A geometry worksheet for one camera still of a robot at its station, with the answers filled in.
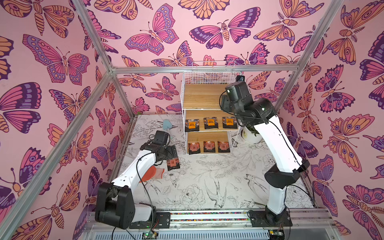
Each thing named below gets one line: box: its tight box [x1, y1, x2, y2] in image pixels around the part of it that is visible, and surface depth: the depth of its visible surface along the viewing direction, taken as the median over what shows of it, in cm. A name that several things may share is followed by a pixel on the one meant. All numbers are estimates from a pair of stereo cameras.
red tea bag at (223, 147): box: [217, 141, 230, 153], surface depth 102 cm
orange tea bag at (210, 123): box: [203, 117, 219, 130], surface depth 83 cm
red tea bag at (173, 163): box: [166, 156, 180, 171], surface depth 96 cm
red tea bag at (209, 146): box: [203, 141, 216, 153], surface depth 102 cm
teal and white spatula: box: [162, 119, 178, 131], surface depth 116 cm
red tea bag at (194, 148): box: [188, 142, 201, 155], surface depth 101 cm
